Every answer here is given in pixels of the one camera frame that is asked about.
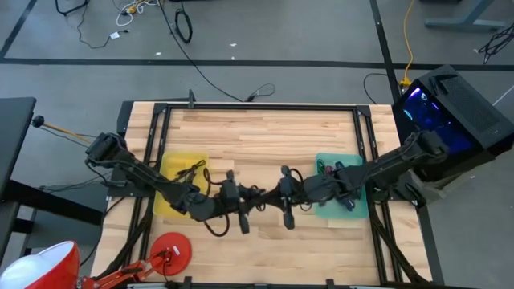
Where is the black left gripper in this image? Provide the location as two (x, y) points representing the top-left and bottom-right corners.
(192, 169), (267, 236)

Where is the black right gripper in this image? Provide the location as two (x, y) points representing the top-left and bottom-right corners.
(265, 165), (341, 231)

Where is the teal plastic bin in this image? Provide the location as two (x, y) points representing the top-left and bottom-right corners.
(314, 152), (370, 221)

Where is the yellow plastic bin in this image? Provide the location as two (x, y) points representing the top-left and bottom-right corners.
(152, 151), (210, 220)

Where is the black box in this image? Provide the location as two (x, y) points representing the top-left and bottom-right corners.
(116, 100), (135, 137)

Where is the black computer tower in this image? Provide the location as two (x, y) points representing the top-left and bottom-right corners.
(391, 64), (514, 183)

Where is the red desk lamp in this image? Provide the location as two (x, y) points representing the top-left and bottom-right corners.
(0, 231), (194, 289)

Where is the yellow rod with black knob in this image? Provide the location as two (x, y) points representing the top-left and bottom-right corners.
(31, 114), (96, 145)

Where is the black desk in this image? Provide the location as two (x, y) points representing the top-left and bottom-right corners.
(0, 96), (104, 262)

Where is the grey desk leg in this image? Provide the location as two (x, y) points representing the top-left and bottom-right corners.
(424, 0), (511, 34)

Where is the black metal rig frame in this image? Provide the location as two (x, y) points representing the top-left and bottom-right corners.
(142, 102), (405, 287)

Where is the long black floor cable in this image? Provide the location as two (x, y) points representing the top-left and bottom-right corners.
(158, 0), (277, 104)

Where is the black looped floor cable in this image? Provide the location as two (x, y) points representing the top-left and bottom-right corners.
(362, 72), (399, 106)

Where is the coiled black floor cable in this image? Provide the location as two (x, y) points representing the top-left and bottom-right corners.
(173, 7), (194, 45)

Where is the yellow extension cable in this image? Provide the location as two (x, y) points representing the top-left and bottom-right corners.
(400, 0), (417, 89)

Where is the thin black floor cable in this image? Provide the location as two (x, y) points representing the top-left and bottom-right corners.
(75, 0), (131, 51)

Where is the white cable bundle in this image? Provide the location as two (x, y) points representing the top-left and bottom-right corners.
(115, 0), (160, 28)

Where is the black cable bundle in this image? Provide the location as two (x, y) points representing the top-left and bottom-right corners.
(476, 21), (514, 66)

